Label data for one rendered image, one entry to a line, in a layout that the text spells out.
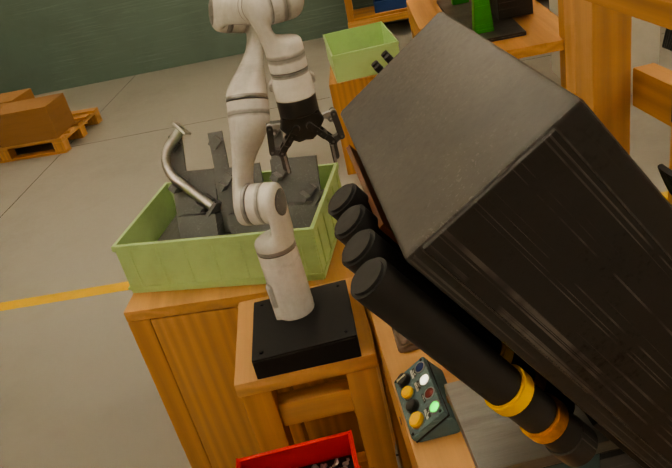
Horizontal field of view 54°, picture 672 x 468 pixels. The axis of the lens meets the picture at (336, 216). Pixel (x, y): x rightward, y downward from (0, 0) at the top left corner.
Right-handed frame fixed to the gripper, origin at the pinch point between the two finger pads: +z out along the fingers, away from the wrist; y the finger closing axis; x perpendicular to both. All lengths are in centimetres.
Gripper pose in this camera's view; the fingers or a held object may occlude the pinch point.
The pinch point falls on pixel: (311, 163)
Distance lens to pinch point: 129.0
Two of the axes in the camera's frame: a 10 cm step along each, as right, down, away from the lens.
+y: 9.7, -2.4, 0.3
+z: 2.0, 8.6, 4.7
